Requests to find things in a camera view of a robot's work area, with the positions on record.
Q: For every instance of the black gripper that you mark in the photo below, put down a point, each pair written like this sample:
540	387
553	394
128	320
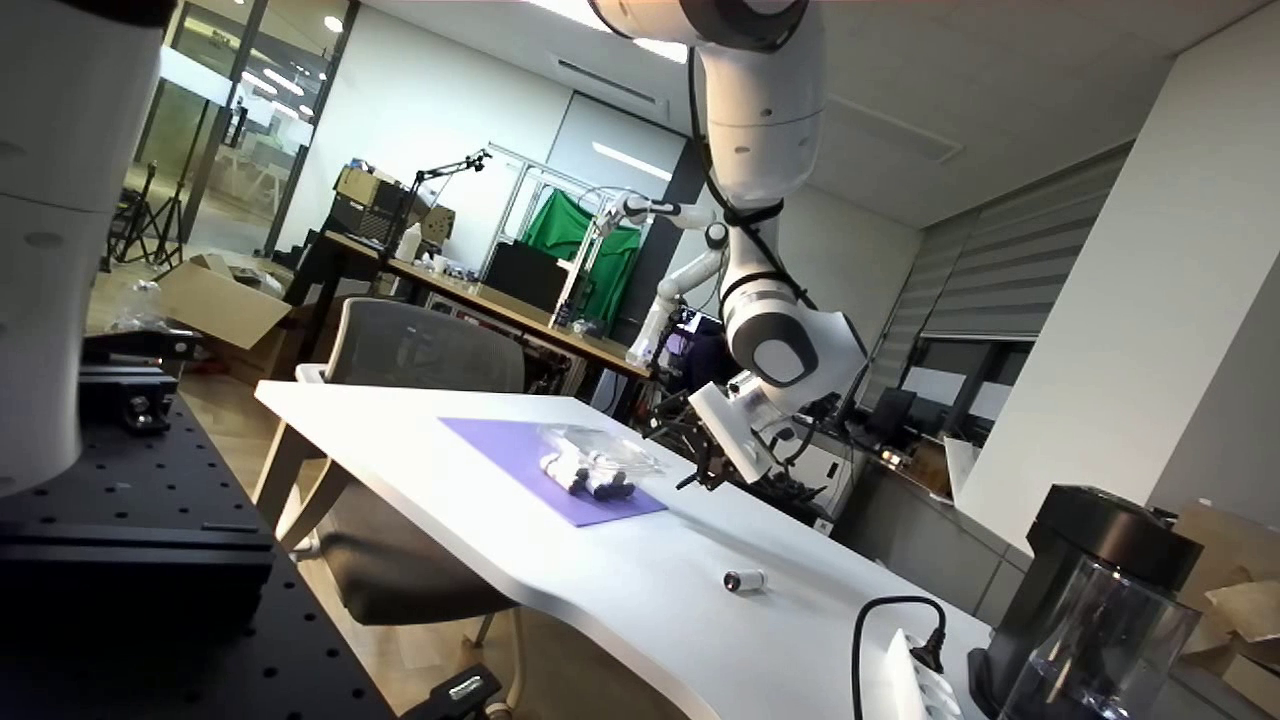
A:
722	431

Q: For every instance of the white vial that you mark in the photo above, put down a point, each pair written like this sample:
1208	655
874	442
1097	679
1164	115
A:
747	580

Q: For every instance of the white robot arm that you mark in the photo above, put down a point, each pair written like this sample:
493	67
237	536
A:
761	90

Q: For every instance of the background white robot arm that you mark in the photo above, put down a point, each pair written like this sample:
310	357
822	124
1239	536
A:
663	230

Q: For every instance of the clear plastic container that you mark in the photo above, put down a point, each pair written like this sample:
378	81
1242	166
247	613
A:
604	467

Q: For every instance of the purple mat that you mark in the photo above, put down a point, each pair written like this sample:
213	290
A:
513	446

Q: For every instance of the wooden background desk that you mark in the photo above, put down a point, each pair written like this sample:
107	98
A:
331	257

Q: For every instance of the white power strip on table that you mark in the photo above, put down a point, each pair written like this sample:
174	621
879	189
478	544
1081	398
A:
907	688

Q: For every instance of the black glass appliance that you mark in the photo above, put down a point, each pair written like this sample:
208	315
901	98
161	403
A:
1097	617

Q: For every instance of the cardboard box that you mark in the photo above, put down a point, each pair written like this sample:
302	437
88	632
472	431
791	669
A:
203	295

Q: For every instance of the black perforated breadboard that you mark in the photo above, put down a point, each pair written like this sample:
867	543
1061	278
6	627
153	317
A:
141	586

